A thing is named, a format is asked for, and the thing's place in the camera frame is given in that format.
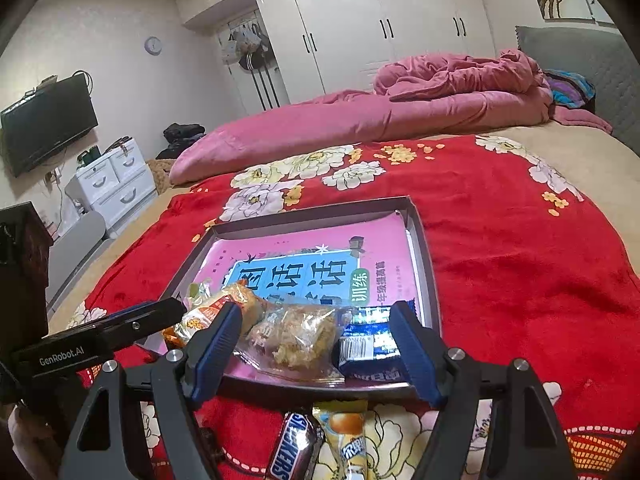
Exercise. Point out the orange bread packet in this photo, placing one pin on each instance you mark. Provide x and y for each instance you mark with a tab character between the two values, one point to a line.
200	320

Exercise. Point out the blue snack packet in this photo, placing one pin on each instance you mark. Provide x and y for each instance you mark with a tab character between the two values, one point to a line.
365	345

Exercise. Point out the white drawer cabinet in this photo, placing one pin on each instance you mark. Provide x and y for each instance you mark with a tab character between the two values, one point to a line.
120	180

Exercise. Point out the black coat stand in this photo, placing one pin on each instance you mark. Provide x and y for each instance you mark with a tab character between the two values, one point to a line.
260	90

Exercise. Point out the pink and blue book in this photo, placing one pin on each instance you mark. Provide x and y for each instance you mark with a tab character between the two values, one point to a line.
320	280

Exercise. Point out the hanging bags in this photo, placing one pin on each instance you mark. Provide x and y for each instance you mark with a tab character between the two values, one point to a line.
245	40

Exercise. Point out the black wall television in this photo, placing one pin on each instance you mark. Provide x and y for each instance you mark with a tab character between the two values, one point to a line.
47	122

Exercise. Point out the grey cardboard tray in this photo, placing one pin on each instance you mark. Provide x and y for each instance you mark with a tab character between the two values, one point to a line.
422	260

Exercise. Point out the red floral blanket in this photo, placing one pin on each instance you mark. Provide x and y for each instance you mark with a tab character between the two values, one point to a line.
500	270

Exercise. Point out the yellow snack packet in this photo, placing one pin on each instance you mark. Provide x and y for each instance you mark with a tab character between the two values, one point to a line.
345	435

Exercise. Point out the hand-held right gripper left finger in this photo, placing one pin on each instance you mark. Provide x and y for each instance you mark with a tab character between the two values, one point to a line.
216	355

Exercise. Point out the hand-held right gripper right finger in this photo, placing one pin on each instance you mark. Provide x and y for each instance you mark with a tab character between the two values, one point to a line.
415	355

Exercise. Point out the white wardrobe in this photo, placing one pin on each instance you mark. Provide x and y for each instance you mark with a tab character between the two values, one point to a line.
350	20

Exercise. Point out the colourful striped cloth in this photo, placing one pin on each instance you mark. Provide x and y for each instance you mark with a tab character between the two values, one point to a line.
570	87

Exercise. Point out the brown chocolate bar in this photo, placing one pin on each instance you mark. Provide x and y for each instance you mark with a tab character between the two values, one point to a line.
290	450

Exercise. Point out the black clothes pile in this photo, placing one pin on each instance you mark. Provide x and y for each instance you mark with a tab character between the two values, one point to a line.
182	132

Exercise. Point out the dark green container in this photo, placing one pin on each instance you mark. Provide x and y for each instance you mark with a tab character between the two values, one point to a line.
90	155

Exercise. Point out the grey quilted headboard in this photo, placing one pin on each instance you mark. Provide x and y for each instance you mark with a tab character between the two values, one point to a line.
600	65

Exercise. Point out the person's left hand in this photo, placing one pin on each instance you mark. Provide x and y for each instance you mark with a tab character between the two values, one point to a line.
27	435

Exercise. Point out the round wall clock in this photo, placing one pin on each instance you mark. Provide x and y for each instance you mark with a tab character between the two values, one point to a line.
153	45

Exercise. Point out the tan fuzzy cloth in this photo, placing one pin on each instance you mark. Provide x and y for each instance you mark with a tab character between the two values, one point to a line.
160	175

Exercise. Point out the pink quilt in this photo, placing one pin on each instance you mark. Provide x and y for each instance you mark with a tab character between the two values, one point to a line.
300	125

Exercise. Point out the clear pastry packet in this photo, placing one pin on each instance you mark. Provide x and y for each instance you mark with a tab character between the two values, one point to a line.
300	340

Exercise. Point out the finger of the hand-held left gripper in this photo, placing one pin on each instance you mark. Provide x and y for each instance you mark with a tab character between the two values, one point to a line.
120	316
145	322

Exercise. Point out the crumpled pink duvet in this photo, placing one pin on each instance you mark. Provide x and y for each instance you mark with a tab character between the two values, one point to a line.
450	75

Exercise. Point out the green snack packet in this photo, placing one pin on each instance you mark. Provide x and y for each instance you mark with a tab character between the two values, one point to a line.
197	295

